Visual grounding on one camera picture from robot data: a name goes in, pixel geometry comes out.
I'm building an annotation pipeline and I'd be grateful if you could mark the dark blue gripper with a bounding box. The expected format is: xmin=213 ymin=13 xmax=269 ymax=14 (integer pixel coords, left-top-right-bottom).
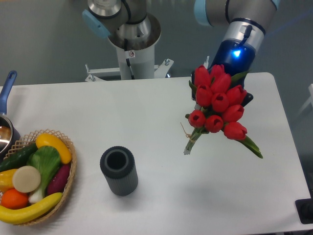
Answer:
xmin=190 ymin=40 xmax=256 ymax=107

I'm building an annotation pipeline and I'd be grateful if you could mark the red tulip bouquet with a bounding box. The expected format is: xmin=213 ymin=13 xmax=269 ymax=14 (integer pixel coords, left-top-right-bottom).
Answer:
xmin=183 ymin=65 xmax=263 ymax=158

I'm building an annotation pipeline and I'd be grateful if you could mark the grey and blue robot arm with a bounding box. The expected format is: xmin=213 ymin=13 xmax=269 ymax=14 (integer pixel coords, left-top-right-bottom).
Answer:
xmin=82 ymin=0 xmax=280 ymax=80

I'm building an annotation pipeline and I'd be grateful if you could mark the dark grey ribbed vase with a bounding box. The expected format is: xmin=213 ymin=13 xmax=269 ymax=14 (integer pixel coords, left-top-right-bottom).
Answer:
xmin=100 ymin=146 xmax=138 ymax=196

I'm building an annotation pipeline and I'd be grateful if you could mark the black device at table edge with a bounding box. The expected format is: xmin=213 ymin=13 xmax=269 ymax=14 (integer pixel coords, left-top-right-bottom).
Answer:
xmin=295 ymin=198 xmax=313 ymax=224

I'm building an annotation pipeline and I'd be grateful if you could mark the green bok choy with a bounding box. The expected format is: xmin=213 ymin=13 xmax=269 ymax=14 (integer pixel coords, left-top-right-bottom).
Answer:
xmin=27 ymin=146 xmax=61 ymax=204

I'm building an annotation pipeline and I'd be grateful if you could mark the purple sweet potato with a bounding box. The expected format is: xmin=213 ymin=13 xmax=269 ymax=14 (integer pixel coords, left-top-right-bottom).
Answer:
xmin=46 ymin=164 xmax=70 ymax=195

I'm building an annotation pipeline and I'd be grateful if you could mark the woven wicker basket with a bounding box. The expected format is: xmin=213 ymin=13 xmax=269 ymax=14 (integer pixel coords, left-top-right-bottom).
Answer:
xmin=4 ymin=129 xmax=77 ymax=226

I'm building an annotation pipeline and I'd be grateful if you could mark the green cucumber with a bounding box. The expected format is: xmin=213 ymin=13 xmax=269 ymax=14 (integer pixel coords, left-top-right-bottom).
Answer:
xmin=0 ymin=143 xmax=38 ymax=172

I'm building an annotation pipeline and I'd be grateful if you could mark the beige round disc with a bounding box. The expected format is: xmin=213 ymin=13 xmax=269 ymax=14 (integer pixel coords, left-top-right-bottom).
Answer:
xmin=12 ymin=165 xmax=41 ymax=193

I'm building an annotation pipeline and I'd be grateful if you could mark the yellow bell pepper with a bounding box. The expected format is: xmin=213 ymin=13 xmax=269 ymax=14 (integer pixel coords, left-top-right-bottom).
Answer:
xmin=0 ymin=169 xmax=17 ymax=192

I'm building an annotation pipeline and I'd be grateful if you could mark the yellow banana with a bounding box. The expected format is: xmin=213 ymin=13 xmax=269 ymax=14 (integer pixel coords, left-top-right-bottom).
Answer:
xmin=0 ymin=192 xmax=63 ymax=225

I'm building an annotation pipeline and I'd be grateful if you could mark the orange fruit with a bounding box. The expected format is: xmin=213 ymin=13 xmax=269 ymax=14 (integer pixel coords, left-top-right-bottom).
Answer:
xmin=0 ymin=188 xmax=28 ymax=210

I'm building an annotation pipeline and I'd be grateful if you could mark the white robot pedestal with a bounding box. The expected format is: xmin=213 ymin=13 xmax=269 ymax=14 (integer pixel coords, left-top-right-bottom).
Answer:
xmin=85 ymin=45 xmax=174 ymax=82

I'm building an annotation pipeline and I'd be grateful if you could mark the white frame at right edge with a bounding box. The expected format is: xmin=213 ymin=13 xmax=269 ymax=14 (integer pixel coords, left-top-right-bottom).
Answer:
xmin=293 ymin=83 xmax=313 ymax=119

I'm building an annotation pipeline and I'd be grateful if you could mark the blue handled saucepan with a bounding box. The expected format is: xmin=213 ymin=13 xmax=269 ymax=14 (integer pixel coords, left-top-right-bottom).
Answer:
xmin=0 ymin=70 xmax=20 ymax=162

